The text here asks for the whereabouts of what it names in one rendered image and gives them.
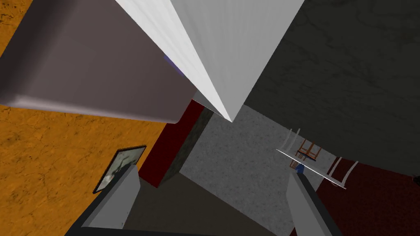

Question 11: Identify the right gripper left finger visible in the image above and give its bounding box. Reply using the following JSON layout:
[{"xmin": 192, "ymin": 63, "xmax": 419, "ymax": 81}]
[{"xmin": 64, "ymin": 164, "xmax": 142, "ymax": 236}]

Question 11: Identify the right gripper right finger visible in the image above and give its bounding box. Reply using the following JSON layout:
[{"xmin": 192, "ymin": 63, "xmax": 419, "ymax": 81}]
[{"xmin": 286, "ymin": 172, "xmax": 344, "ymax": 236}]

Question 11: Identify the white table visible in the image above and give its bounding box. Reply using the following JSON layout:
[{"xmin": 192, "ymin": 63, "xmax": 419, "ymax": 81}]
[{"xmin": 276, "ymin": 128, "xmax": 359, "ymax": 190}]

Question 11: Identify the brown wooden chair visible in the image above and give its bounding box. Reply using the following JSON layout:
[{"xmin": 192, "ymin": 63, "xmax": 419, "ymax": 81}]
[{"xmin": 289, "ymin": 138, "xmax": 323, "ymax": 170}]

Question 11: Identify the white cabinet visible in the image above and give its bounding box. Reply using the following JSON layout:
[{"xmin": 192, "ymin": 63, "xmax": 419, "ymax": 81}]
[{"xmin": 114, "ymin": 0, "xmax": 306, "ymax": 123}]

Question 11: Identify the black-framed wall picture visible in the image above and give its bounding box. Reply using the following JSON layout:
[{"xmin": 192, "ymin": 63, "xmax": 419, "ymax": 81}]
[{"xmin": 92, "ymin": 145, "xmax": 148, "ymax": 195}]

